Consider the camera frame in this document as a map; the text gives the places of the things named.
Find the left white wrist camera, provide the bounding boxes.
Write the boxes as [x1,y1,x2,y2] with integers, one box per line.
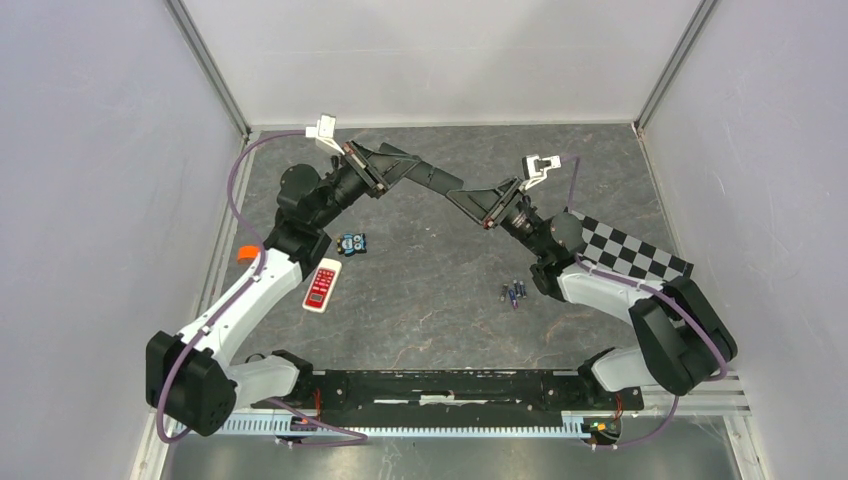
[304,113,344,156]

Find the orange tape roll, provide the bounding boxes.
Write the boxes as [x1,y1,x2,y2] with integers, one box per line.
[236,245,261,265]

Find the grey slotted cable duct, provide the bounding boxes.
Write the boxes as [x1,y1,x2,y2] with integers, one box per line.
[217,412,590,440]

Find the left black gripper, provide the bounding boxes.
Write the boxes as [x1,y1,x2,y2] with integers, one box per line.
[311,137,419,229]

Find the purple cable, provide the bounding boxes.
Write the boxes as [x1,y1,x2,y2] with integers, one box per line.
[566,155,730,452]
[155,129,319,445]

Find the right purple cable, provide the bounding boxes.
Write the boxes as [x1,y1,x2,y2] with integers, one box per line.
[566,155,730,452]

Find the red white remote control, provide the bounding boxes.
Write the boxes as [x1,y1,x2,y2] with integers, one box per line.
[302,258,342,313]

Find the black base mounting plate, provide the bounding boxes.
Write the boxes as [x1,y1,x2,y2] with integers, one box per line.
[284,369,645,428]

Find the black white checkerboard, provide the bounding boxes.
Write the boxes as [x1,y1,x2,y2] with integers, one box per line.
[573,212,694,281]

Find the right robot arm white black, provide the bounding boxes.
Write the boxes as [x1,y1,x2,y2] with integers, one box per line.
[445,179,738,408]

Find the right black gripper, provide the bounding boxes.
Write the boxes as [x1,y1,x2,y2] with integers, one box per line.
[446,176,550,260]

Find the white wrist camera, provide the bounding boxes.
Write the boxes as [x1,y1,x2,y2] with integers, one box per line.
[519,155,562,192]
[304,113,344,156]

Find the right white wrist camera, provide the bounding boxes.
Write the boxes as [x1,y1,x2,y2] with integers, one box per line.
[519,155,562,192]

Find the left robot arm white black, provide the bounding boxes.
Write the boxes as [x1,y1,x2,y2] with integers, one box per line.
[145,141,464,444]

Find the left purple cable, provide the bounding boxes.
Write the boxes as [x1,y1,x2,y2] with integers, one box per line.
[155,129,319,445]

